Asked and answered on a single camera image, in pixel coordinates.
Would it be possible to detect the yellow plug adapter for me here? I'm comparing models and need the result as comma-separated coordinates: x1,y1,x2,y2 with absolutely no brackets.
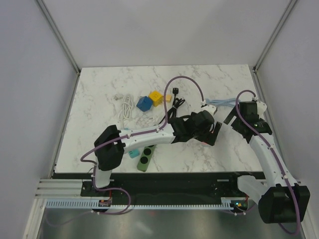
165,95,172,103

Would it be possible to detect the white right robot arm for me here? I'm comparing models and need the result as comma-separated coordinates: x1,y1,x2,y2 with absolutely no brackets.
224,101,310,224

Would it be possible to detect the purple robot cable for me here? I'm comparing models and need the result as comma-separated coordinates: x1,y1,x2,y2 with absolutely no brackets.
81,76,206,215

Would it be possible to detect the blue cube socket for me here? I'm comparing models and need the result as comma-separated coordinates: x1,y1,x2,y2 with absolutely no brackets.
136,96,153,112

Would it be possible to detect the white coiled cable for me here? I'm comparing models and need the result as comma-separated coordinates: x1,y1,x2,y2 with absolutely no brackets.
114,93,137,125

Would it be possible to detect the white cable duct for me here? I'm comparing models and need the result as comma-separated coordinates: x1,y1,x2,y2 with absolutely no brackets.
45,199,234,211

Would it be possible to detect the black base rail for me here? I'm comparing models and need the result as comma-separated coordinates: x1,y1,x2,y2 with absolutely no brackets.
53,172,266,205

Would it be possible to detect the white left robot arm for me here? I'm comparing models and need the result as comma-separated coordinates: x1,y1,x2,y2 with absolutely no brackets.
92,110,222,196

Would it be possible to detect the teal power strip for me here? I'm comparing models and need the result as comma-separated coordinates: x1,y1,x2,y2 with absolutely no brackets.
129,149,140,158

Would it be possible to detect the yellow cube socket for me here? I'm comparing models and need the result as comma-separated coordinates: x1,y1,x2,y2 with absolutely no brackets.
149,91,163,107

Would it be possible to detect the black cable with plug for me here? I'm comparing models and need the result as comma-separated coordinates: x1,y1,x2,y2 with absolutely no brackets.
165,87,186,120

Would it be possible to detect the light blue coiled cable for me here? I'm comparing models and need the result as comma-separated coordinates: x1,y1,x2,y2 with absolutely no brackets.
204,98,237,108

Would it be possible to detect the green power strip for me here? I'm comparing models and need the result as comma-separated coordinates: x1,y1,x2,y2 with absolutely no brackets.
137,145,156,172

